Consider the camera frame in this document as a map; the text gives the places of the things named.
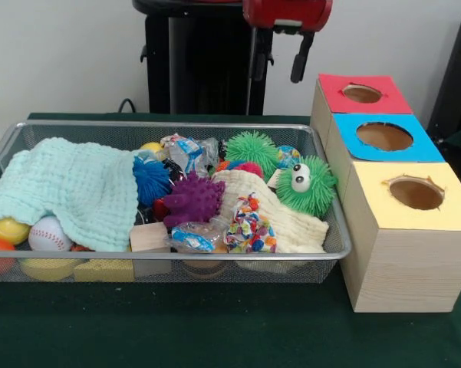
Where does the shallow wire mesh bin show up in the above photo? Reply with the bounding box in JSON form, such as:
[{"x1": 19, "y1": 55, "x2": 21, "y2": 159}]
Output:
[{"x1": 0, "y1": 119, "x2": 353, "y2": 284}]

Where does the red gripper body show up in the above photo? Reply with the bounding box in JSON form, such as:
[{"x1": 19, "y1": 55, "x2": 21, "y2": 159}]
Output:
[{"x1": 242, "y1": 0, "x2": 334, "y2": 36}]

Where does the multicolour print fabric bundle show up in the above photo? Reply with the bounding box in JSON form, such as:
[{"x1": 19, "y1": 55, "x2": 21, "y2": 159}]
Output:
[{"x1": 224, "y1": 192, "x2": 278, "y2": 255}]

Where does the cream waffle cloth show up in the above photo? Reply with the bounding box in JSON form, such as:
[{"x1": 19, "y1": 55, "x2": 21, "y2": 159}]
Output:
[{"x1": 210, "y1": 169, "x2": 330, "y2": 255}]

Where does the black standing panel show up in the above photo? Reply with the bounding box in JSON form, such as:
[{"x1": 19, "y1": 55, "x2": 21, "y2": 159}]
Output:
[{"x1": 427, "y1": 6, "x2": 461, "y2": 135}]

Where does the blue puffer ball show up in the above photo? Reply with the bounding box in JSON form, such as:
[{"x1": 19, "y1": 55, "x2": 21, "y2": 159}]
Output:
[{"x1": 132, "y1": 155, "x2": 173, "y2": 208}]

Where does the clear snack packet blue print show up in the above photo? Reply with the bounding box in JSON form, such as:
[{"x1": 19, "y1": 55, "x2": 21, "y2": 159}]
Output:
[{"x1": 164, "y1": 220, "x2": 231, "y2": 254}]

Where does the purple spiky rubber toy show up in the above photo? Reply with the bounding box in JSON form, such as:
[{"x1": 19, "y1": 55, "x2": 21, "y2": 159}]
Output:
[{"x1": 161, "y1": 171, "x2": 226, "y2": 229}]

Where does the mint green waffle cloth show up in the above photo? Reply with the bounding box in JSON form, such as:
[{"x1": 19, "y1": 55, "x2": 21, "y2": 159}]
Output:
[{"x1": 0, "y1": 136, "x2": 143, "y2": 253}]

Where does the green puffer toy with eyes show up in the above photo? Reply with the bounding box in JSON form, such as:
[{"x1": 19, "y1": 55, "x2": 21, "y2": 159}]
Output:
[{"x1": 275, "y1": 154, "x2": 338, "y2": 219}]

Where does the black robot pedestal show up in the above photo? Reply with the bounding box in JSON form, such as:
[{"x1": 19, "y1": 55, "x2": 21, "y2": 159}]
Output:
[{"x1": 132, "y1": 0, "x2": 275, "y2": 116}]

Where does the wooden three-hole sorting box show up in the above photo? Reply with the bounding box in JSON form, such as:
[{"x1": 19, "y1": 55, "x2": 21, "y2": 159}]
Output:
[{"x1": 309, "y1": 72, "x2": 461, "y2": 314}]

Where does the green spiky puffer ball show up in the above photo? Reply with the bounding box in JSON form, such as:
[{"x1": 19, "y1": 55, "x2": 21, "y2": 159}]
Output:
[{"x1": 224, "y1": 130, "x2": 280, "y2": 181}]

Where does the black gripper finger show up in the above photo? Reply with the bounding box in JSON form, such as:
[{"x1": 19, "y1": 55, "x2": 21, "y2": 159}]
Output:
[
  {"x1": 290, "y1": 31, "x2": 316, "y2": 84},
  {"x1": 252, "y1": 27, "x2": 268, "y2": 82}
]

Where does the white baseball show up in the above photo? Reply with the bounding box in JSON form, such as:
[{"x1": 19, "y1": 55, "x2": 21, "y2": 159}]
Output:
[{"x1": 28, "y1": 215, "x2": 74, "y2": 252}]

